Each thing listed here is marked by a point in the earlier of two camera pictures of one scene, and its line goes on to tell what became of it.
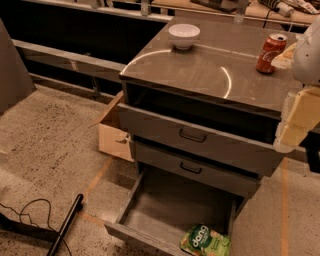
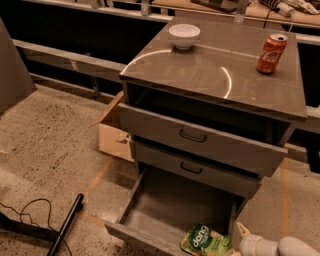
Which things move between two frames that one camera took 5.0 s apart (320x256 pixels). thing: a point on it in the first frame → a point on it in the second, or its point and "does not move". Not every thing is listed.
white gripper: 308,58 → 256,245
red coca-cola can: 272,46 does not move
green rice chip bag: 200,240 does not move
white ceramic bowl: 183,35 does not move
